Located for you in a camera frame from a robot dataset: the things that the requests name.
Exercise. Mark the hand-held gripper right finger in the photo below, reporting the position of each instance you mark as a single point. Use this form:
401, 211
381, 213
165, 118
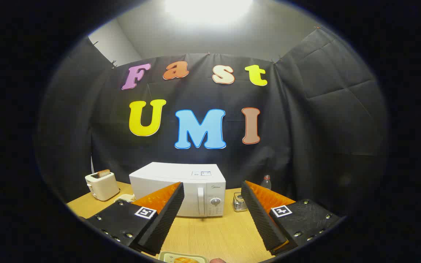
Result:
261, 219

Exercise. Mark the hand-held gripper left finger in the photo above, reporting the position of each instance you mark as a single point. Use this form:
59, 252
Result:
166, 219

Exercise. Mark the white microwave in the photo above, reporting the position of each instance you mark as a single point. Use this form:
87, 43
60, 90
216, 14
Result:
196, 193

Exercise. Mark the orange glazed bread bun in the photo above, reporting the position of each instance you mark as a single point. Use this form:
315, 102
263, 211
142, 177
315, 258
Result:
185, 260

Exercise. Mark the clear red-label water bottle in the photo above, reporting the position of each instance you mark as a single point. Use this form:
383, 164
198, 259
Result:
266, 182

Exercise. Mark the cream cherry-print plate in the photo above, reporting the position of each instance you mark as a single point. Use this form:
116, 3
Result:
166, 256

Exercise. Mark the white divided bean dish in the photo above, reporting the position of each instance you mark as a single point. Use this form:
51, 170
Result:
124, 198

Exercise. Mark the cream white toaster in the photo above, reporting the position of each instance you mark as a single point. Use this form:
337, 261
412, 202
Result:
102, 186

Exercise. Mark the brown toast slice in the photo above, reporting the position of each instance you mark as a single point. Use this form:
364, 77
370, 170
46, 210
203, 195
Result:
103, 173

